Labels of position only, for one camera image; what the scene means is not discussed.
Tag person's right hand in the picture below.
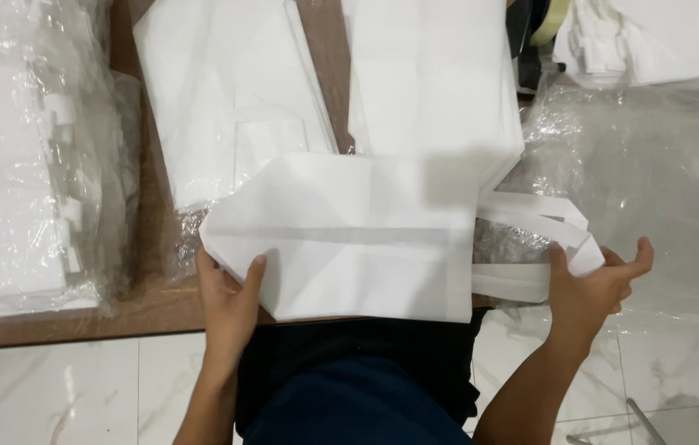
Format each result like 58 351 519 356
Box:
547 237 656 351

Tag person's left hand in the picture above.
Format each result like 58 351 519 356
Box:
195 247 267 373

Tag white non-woven tote bag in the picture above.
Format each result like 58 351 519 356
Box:
199 151 607 324

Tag person's black shirt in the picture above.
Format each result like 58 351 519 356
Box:
235 308 489 436

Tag clear plastic wrap sheet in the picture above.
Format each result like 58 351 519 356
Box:
473 77 699 331

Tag person's blue trousers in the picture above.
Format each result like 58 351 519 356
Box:
241 355 475 445

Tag slanted stack of white bags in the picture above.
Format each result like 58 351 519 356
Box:
132 0 339 212

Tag plastic-wrapped stack of white bags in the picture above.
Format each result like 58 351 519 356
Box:
0 0 141 323

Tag black tape dispenser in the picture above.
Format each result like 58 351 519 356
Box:
506 0 568 95

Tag tall stack of white bags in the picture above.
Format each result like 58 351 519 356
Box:
340 0 526 194

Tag yellowish tape roll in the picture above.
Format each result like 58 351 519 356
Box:
530 0 573 48

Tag pile of white bags with handles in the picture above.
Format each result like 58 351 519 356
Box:
554 0 699 89

